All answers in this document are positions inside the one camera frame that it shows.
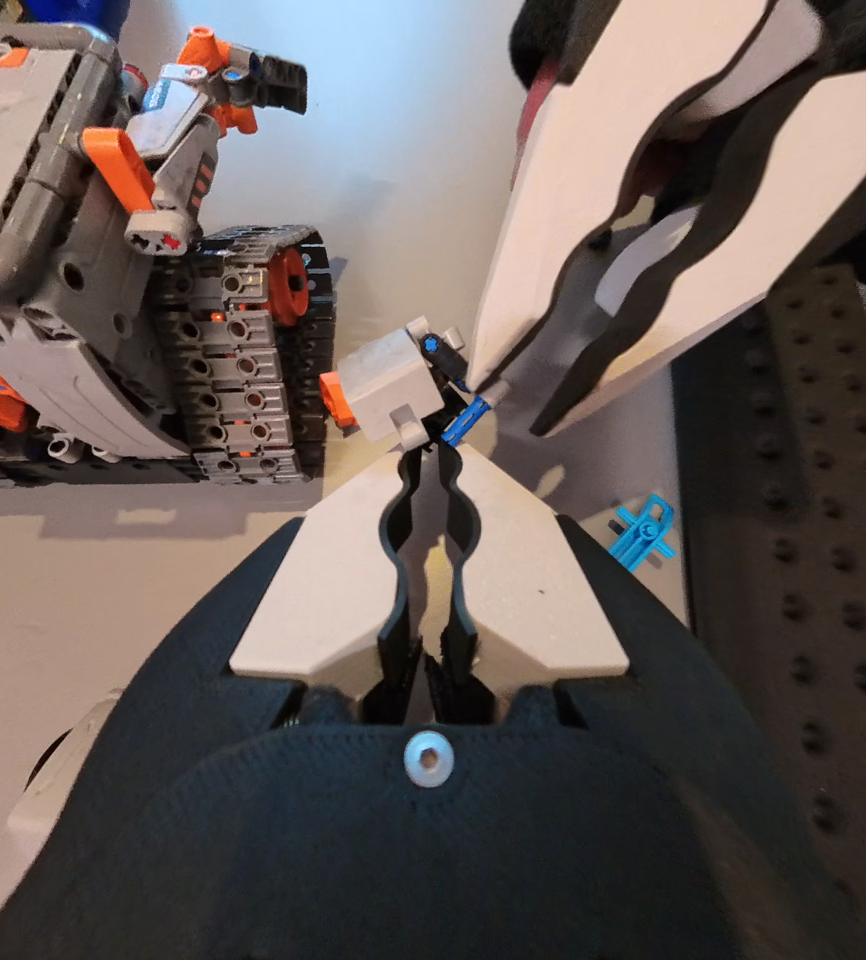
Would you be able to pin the person's right hand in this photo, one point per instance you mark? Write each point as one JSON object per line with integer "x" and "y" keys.
{"x": 535, "y": 120}

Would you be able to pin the white desk stand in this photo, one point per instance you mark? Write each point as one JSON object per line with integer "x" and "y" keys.
{"x": 50, "y": 780}

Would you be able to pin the blue plastic separator tool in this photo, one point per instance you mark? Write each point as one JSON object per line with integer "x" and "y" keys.
{"x": 640, "y": 536}

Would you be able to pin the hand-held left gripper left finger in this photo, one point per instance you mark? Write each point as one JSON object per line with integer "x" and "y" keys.
{"x": 320, "y": 600}

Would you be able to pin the light grey block with pins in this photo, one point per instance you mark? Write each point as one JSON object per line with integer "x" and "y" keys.
{"x": 388, "y": 375}

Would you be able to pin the black dimpled mat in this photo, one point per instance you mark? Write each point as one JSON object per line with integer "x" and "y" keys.
{"x": 823, "y": 600}

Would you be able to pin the grey orange tracked toy robot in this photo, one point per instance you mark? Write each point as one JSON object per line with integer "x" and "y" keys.
{"x": 88, "y": 300}

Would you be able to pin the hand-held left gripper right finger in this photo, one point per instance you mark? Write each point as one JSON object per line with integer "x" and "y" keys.
{"x": 546, "y": 600}

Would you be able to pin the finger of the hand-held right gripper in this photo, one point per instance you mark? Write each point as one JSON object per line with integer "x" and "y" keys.
{"x": 613, "y": 105}
{"x": 808, "y": 195}

